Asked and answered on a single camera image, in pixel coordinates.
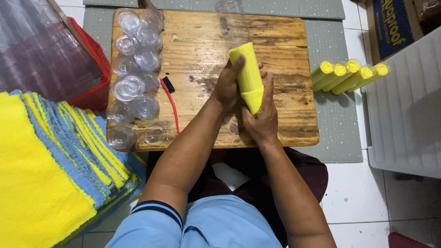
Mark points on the person's left hand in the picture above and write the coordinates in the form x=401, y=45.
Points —
x=225, y=88

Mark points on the person's right hand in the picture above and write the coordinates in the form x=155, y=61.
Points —
x=263, y=122

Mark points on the person's right fingers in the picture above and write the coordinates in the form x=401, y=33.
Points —
x=269, y=88

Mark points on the yellow microfibre cloth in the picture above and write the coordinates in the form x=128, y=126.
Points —
x=248, y=74

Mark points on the low wooden table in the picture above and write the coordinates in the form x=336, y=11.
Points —
x=282, y=55

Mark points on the tube with yellow cloth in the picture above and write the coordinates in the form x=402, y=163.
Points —
x=320, y=72
x=377, y=72
x=330, y=78
x=355, y=81
x=350, y=67

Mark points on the grey speckled floor mat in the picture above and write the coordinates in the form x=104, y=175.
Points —
x=293, y=8
x=336, y=113

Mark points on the empty clear plastic tube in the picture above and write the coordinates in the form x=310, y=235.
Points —
x=232, y=24

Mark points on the person's dark trousers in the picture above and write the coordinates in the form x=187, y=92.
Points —
x=303, y=175

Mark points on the red black hand tool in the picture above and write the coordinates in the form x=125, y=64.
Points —
x=172, y=103

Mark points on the group of clear plastic tubes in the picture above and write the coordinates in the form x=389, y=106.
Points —
x=136, y=79

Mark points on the brown cardboard box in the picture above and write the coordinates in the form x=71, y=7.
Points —
x=392, y=27

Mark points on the white ribbed plastic lid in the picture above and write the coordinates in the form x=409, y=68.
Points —
x=406, y=113

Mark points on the person's light blue shirt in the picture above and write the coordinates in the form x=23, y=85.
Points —
x=220, y=224

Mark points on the red plastic crate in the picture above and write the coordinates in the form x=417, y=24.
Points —
x=98, y=93

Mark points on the dark red mat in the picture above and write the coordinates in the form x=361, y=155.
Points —
x=408, y=241

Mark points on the clear plastic bag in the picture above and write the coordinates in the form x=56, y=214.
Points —
x=44, y=55

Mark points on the pile of yellow blue cloths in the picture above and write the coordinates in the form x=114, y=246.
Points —
x=44, y=172

